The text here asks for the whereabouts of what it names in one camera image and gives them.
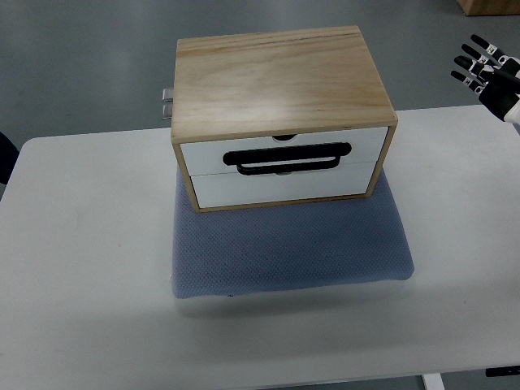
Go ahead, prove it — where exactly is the cardboard box corner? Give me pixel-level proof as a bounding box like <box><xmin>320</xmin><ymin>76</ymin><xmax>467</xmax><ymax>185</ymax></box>
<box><xmin>457</xmin><ymin>0</ymin><xmax>520</xmax><ymax>16</ymax></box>

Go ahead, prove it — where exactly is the wooden drawer cabinet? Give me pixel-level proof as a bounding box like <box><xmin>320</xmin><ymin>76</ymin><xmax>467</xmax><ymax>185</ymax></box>
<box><xmin>171</xmin><ymin>26</ymin><xmax>398</xmax><ymax>212</ymax></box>

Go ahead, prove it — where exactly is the white drawer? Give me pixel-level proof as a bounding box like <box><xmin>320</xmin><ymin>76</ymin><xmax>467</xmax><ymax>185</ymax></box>
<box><xmin>180</xmin><ymin>127</ymin><xmax>388</xmax><ymax>176</ymax></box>

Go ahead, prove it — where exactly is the black table control panel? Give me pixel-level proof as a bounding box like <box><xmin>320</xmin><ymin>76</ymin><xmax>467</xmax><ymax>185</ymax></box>
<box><xmin>485</xmin><ymin>366</ymin><xmax>520</xmax><ymax>378</ymax></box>

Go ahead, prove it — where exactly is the metal clamp behind cabinet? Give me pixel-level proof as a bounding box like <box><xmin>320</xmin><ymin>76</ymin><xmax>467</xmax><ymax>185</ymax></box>
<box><xmin>162</xmin><ymin>87</ymin><xmax>174</xmax><ymax>119</ymax></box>

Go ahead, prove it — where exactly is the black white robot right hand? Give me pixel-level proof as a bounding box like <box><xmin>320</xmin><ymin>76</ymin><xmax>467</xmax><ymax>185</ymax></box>
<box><xmin>451</xmin><ymin>34</ymin><xmax>519</xmax><ymax>124</ymax></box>

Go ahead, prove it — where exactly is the blue grey cushion mat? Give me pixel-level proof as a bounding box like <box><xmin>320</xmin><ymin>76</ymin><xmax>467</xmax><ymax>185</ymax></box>
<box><xmin>171</xmin><ymin>176</ymin><xmax>414</xmax><ymax>299</ymax></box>

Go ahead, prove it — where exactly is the white table leg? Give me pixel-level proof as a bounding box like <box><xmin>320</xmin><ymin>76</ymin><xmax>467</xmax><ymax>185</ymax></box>
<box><xmin>422</xmin><ymin>373</ymin><xmax>445</xmax><ymax>390</ymax></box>

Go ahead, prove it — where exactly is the black drawer handle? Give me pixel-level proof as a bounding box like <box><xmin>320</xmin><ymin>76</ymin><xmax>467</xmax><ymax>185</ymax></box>
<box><xmin>223</xmin><ymin>142</ymin><xmax>353</xmax><ymax>176</ymax></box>

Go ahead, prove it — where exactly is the dark chair edge left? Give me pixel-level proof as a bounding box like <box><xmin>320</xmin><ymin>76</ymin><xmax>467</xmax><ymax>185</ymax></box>
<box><xmin>0</xmin><ymin>132</ymin><xmax>20</xmax><ymax>195</ymax></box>

